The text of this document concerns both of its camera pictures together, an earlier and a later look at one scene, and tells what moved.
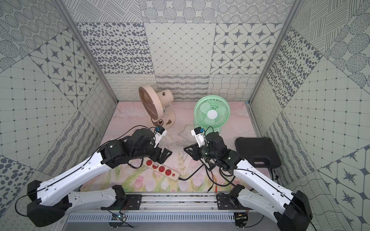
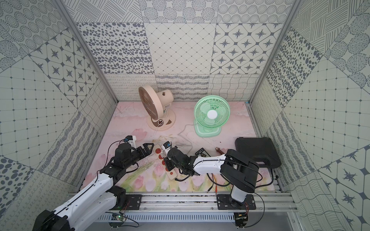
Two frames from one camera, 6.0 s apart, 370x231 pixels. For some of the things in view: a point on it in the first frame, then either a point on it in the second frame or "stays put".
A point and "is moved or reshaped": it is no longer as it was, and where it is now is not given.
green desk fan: [211, 113] stays put
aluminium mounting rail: [170, 201] stays put
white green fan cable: [182, 130] stays put
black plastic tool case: [261, 151] stays put
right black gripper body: [203, 152] → [170, 165]
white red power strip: [162, 169] is moved or reshaped
